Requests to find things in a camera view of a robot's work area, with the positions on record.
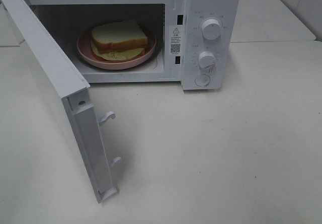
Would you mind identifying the lower white microwave knob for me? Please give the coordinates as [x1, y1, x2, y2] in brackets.
[198, 51, 216, 69]

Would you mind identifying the white microwave oven body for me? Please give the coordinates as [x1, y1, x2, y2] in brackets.
[24, 0, 239, 90]

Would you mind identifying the white bread sandwich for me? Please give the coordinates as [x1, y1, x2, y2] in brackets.
[91, 20, 149, 61]

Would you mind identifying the white warning label sticker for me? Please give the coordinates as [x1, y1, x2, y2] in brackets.
[169, 25, 183, 55]

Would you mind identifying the upper white microwave knob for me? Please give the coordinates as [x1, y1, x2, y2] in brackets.
[201, 18, 221, 40]

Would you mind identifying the white microwave door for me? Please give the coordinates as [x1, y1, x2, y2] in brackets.
[1, 0, 121, 203]

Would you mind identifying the pink round plate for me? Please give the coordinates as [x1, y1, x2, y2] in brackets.
[76, 24, 157, 70]

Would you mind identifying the round door release button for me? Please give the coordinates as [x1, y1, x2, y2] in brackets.
[195, 74, 210, 87]

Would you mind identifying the white microwave knob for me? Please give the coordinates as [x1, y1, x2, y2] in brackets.
[198, 51, 216, 69]
[201, 18, 221, 40]

